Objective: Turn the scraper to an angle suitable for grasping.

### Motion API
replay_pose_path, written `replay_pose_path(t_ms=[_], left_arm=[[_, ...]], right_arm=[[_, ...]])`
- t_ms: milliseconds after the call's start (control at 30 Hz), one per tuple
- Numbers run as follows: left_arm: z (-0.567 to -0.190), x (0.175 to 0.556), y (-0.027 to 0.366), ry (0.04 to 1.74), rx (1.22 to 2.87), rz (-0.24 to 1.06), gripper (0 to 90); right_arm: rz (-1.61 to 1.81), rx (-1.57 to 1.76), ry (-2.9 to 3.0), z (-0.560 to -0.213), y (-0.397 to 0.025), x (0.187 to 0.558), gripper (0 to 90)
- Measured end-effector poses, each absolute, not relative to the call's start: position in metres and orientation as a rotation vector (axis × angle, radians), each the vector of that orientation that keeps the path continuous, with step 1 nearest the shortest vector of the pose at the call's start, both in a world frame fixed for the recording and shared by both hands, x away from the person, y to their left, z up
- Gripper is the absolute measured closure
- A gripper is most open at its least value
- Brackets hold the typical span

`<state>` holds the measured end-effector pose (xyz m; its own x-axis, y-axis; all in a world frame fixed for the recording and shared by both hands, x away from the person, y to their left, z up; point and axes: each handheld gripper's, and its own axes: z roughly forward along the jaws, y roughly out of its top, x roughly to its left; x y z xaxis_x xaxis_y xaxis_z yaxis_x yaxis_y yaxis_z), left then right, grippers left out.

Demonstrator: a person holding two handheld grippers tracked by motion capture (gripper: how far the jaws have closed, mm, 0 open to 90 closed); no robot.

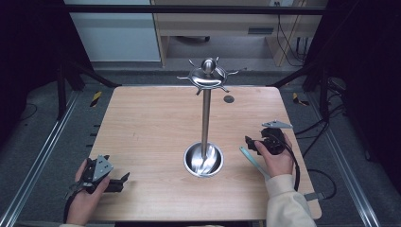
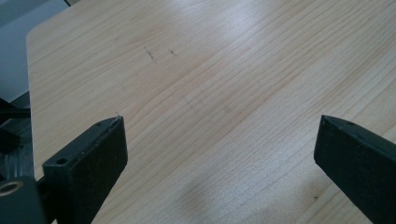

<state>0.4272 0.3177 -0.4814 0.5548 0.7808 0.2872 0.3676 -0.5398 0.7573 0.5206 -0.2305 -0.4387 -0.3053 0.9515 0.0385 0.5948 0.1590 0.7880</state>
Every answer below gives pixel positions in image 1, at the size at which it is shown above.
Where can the black frame strut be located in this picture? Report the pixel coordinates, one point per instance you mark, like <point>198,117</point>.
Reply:
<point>67,75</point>
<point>321,85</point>

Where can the aluminium floor rail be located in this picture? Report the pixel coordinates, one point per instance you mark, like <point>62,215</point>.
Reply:
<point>47,148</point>
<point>346,170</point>

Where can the yellow black tape strip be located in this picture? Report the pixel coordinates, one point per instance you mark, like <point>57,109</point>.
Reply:
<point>298,99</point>
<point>96,98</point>

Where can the white cabinet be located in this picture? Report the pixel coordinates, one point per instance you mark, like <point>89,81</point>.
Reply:
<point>116,34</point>

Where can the person's left hand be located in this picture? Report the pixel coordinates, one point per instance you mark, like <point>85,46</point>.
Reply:
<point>81,205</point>

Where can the black curtain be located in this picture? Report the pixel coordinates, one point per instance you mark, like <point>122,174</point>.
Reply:
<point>28,47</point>
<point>369,78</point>

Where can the person's right hand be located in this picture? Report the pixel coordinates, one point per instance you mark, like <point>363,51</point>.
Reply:
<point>279,164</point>

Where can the steel utensil rack stand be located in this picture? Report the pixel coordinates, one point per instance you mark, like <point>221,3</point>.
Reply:
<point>206,119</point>

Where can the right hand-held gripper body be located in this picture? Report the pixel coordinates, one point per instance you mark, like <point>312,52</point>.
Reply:
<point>275,140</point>

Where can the black frame crossbar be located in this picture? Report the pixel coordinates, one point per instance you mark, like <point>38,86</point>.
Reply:
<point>189,9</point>

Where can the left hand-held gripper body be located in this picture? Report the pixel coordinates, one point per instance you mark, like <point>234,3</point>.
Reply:
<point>101,167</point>

